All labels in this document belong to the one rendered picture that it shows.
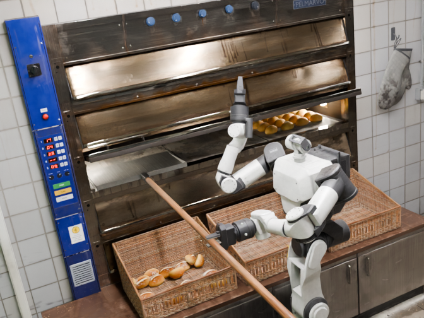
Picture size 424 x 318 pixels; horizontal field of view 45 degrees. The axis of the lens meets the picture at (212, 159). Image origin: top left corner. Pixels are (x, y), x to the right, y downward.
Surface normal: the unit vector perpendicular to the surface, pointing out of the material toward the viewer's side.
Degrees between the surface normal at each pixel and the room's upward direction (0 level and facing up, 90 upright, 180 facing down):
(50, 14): 90
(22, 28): 90
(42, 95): 90
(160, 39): 90
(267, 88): 70
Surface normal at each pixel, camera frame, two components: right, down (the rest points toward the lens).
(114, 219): 0.36, -0.08
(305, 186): -0.29, 0.27
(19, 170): 0.43, 0.26
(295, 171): -0.70, -0.47
